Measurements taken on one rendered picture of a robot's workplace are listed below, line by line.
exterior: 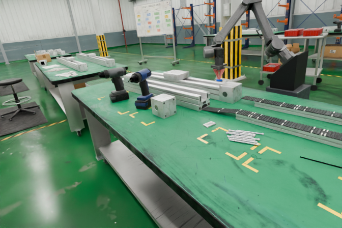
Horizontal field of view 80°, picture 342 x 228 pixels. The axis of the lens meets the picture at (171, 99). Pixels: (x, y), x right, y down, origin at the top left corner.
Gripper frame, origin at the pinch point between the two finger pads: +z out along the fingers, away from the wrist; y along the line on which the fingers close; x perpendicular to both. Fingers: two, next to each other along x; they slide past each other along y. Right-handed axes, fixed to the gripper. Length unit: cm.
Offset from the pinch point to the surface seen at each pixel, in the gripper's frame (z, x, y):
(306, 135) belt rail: 7, 61, 34
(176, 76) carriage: -3.0, -22.2, 18.4
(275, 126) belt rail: 7, 50, 33
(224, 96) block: 5.0, 15.4, 17.6
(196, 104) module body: 5.4, 10.0, 35.7
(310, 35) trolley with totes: -3, -17, -272
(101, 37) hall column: -13, -939, -361
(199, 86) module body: 2.3, -3.6, 16.7
